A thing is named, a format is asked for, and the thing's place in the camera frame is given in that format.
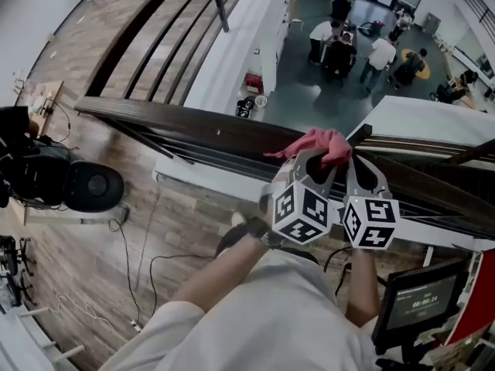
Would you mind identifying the red panel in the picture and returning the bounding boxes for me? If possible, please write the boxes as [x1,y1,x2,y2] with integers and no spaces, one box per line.
[423,245,495,349]

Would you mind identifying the black monitor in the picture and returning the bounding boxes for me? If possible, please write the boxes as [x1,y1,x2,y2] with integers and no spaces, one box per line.
[370,260,472,357]

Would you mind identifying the white staircase balustrade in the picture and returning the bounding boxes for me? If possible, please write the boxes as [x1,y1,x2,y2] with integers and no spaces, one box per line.
[346,95,495,148]

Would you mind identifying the person's left forearm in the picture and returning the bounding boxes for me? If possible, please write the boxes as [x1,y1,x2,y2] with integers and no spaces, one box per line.
[169,226,274,313]

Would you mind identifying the round orange rug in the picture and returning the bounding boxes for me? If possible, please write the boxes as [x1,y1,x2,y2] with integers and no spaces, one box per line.
[401,47,433,81]

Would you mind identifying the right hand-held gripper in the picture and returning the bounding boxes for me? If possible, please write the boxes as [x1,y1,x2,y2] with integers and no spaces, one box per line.
[342,155,401,250]

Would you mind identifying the red vacuum cleaner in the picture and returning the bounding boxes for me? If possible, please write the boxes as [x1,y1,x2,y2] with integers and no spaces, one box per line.
[358,19,387,35]

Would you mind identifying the gray tall bin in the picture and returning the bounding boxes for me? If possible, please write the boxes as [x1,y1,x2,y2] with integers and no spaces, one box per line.
[423,12,442,35]

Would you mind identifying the black white patterned bag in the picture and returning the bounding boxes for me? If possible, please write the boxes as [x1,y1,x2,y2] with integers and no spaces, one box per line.
[234,96,258,118]

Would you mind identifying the dark wooden handrail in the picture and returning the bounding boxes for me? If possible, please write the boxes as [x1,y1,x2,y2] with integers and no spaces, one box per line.
[73,0,495,243]

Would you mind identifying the pink cloth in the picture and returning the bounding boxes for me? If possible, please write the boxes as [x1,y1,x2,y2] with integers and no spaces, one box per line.
[262,128,353,169]

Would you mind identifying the black floor cable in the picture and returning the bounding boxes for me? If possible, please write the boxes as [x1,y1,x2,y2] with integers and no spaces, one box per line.
[107,205,163,326]

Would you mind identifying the light wooden table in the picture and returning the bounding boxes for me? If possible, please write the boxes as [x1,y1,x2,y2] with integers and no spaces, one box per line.
[14,80,67,141]

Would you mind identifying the red crate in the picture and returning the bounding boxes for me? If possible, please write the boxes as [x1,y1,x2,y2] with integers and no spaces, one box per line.
[244,73,265,93]

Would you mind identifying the person's right forearm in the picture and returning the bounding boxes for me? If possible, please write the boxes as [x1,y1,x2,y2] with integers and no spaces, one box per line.
[345,247,383,328]

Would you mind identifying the person's white shirt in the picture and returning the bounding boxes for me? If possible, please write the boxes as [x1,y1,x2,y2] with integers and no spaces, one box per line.
[98,247,379,371]

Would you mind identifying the black office chair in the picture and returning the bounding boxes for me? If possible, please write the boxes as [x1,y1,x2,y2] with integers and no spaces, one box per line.
[0,234,36,309]

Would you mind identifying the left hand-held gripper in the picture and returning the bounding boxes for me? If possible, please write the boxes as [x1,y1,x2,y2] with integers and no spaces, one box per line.
[258,148,340,246]

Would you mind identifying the white metal rack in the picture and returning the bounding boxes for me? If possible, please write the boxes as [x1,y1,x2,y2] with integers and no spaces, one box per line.
[0,303,85,371]

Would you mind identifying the dark wrist strap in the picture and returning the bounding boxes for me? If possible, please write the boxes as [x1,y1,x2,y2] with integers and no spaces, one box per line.
[242,216,285,250]

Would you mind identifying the white floor cable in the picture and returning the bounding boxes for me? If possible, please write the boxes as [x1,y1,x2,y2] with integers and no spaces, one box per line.
[21,294,131,344]

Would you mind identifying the black tether cable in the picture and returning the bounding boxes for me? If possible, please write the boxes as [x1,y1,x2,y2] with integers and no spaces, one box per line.
[323,244,387,297]
[148,252,217,315]

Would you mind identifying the black metal balcony railing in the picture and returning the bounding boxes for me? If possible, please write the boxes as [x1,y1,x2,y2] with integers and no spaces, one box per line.
[461,0,495,40]

